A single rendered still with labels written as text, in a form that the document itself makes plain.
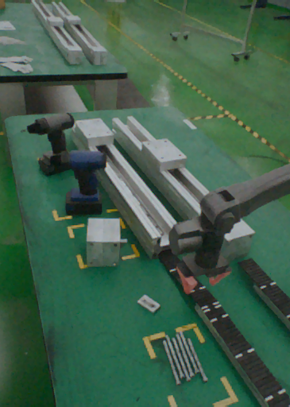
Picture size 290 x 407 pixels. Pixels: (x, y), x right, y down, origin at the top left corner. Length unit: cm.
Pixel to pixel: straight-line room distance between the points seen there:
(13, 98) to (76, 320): 196
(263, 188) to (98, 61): 212
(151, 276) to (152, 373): 28
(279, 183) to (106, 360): 55
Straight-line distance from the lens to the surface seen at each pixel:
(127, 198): 121
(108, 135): 151
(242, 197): 83
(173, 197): 132
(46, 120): 141
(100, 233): 106
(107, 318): 98
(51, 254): 114
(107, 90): 279
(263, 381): 92
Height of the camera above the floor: 156
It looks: 35 degrees down
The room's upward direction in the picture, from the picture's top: 6 degrees clockwise
